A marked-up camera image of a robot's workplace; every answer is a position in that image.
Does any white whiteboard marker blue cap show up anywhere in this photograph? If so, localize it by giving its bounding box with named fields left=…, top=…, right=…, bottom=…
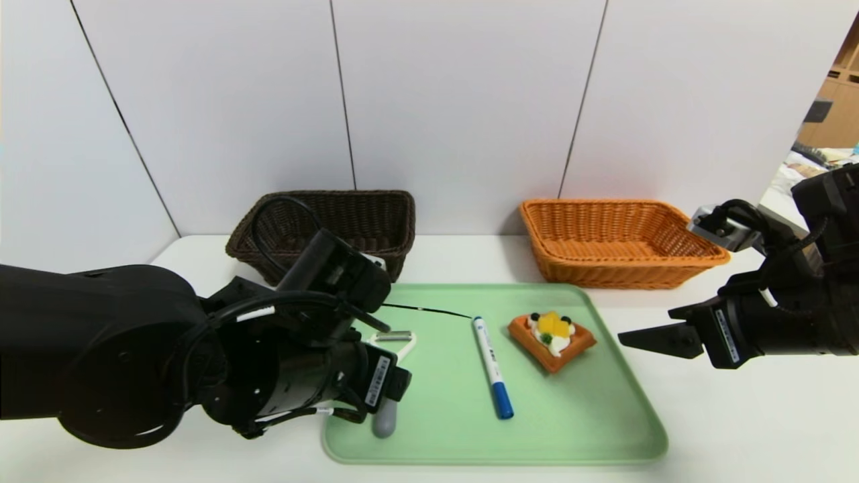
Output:
left=472, top=316, right=515, bottom=420

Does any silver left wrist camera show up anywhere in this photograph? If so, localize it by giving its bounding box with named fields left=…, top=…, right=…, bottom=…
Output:
left=279, top=228, right=392, bottom=314

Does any orange wicker basket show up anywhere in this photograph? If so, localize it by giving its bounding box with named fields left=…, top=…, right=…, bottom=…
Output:
left=519, top=198, right=731, bottom=290

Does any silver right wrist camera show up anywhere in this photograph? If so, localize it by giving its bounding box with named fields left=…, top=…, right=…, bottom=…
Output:
left=687, top=203, right=762, bottom=254

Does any white peeler with grey handle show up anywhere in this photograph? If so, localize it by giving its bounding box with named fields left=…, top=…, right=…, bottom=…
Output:
left=368, top=330, right=417, bottom=439

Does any dark brown wicker basket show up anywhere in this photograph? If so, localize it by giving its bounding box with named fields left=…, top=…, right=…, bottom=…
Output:
left=225, top=190, right=417, bottom=287

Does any wooden shelf cabinet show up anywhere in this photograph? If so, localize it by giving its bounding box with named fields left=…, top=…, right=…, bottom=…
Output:
left=795, top=13, right=859, bottom=150

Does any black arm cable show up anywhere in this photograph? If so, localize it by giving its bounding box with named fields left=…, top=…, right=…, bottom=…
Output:
left=171, top=195, right=403, bottom=430
left=711, top=199, right=833, bottom=309

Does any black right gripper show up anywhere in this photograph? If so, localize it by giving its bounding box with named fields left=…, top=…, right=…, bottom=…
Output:
left=617, top=291, right=819, bottom=370

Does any toy waffle with fruit cream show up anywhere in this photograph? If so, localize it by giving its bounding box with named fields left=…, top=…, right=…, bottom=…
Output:
left=507, top=311, right=597, bottom=374

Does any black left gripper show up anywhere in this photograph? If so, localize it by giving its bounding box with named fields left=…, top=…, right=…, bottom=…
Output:
left=327, top=341, right=413, bottom=415

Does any thin black cable tie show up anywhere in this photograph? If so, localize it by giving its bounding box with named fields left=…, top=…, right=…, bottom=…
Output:
left=383, top=303, right=472, bottom=319

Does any light green plastic tray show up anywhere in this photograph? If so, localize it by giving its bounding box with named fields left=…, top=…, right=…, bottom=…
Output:
left=323, top=282, right=669, bottom=466

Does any white crumpled cloth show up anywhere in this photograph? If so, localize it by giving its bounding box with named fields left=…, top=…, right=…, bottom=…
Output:
left=772, top=158, right=816, bottom=202

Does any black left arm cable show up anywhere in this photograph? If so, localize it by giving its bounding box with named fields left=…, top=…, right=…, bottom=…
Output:
left=171, top=195, right=403, bottom=430

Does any white background table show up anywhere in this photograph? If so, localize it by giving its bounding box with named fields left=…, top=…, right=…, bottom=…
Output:
left=758, top=148, right=859, bottom=232

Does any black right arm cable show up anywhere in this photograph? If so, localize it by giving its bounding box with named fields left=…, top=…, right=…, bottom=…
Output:
left=711, top=199, right=833, bottom=309

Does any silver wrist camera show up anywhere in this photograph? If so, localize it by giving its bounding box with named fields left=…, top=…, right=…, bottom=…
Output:
left=279, top=228, right=392, bottom=314
left=687, top=203, right=762, bottom=254

